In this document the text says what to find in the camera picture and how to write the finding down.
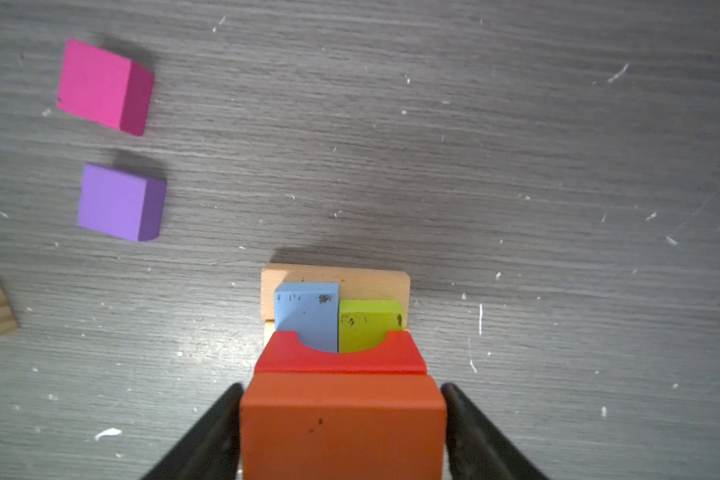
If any magenta wood cube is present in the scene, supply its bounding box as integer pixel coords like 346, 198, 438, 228
56, 39, 155, 137

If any purple wood cube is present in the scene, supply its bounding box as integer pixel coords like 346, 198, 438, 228
77, 164, 167, 242

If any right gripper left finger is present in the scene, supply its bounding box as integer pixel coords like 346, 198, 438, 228
143, 383, 244, 480

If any red arch wood block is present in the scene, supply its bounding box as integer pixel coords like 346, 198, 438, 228
254, 331, 427, 375

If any green wood block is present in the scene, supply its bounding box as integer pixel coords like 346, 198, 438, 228
338, 299, 406, 353

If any blue wood block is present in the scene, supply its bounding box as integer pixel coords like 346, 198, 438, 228
274, 282, 339, 353

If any natural wood block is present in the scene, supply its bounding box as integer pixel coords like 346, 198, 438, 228
260, 263, 411, 330
263, 320, 276, 347

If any orange wood block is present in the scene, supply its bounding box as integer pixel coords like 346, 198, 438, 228
240, 373, 446, 479

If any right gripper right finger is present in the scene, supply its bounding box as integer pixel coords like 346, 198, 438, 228
441, 383, 549, 480

